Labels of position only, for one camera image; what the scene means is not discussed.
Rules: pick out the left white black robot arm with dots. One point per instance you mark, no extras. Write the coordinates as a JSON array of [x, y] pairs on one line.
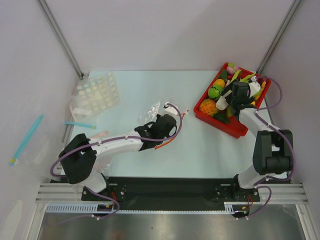
[[78, 166]]

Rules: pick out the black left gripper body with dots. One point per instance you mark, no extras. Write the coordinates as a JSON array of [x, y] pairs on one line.
[[160, 137]]

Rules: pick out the green toy watermelon ball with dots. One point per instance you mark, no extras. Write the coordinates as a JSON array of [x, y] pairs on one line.
[[214, 92]]

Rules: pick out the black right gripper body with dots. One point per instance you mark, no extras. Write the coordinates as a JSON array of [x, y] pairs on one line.
[[230, 97]]

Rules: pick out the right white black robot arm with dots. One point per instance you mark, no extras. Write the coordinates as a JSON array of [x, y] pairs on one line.
[[273, 150]]

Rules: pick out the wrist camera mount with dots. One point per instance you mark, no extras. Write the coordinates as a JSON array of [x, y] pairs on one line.
[[170, 109], [254, 86]]

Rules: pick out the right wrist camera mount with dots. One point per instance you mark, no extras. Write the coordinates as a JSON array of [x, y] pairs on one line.
[[254, 86]]

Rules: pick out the toy pineapple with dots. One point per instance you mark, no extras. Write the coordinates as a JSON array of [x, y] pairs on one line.
[[208, 107]]

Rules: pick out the orange toy fruit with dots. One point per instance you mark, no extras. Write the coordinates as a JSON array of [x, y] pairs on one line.
[[220, 82]]

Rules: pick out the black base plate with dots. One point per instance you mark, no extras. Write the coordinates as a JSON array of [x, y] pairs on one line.
[[173, 194]]

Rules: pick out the white slotted cable duct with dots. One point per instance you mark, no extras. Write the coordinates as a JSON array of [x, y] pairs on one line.
[[80, 208]]

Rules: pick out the clear bag teal zipper table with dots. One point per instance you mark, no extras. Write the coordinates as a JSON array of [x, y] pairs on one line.
[[80, 124]]

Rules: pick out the red plastic tray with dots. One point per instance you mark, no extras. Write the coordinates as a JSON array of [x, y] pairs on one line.
[[224, 119]]

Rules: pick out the clear bag with teal zipper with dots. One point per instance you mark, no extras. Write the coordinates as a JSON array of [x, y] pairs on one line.
[[38, 150]]

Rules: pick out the pink toy onion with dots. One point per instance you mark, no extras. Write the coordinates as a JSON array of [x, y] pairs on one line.
[[232, 68]]

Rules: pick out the toy green onion leek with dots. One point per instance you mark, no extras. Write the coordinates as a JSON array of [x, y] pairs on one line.
[[221, 104]]

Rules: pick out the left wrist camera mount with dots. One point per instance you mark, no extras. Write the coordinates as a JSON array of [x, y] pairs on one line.
[[170, 109]]

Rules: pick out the clear bag with orange zipper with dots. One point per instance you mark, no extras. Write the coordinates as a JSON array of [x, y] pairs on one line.
[[155, 143]]

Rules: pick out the bag of white round stickers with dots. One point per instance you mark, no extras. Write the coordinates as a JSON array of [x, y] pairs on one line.
[[95, 95]]

